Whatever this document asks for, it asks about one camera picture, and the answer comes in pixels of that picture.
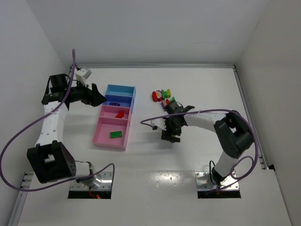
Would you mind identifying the green lego plate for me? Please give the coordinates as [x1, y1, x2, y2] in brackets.
[110, 131, 123, 139]

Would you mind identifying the large pink bin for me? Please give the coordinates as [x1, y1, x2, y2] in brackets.
[93, 117, 130, 151]

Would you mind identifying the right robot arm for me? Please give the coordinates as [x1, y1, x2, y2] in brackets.
[161, 112, 254, 188]

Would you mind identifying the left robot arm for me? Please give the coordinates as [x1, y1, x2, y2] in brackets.
[27, 69, 107, 184]

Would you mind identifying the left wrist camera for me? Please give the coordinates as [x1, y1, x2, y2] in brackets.
[74, 68, 92, 84]

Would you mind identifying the metal base plate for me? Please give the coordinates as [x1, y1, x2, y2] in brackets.
[195, 171, 239, 192]
[69, 172, 113, 192]

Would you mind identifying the red lego brick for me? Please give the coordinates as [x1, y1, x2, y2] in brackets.
[115, 111, 125, 119]

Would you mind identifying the small pink bin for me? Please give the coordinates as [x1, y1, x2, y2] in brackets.
[99, 105, 132, 121]

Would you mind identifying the light blue bin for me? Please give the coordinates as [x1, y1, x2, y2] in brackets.
[106, 84, 136, 97]

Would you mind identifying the red flower lego piece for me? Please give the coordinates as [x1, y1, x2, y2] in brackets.
[152, 90, 163, 102]

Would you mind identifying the dark blue bin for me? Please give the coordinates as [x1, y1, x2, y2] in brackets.
[103, 95, 134, 108]

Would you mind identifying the green lego brick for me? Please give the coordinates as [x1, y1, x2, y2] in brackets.
[161, 89, 171, 99]

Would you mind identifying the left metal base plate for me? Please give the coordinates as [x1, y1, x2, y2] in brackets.
[69, 172, 113, 192]

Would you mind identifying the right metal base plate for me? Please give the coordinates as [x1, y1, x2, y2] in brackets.
[195, 171, 239, 192]

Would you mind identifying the red purple lego stack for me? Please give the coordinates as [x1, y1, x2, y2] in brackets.
[161, 98, 175, 111]

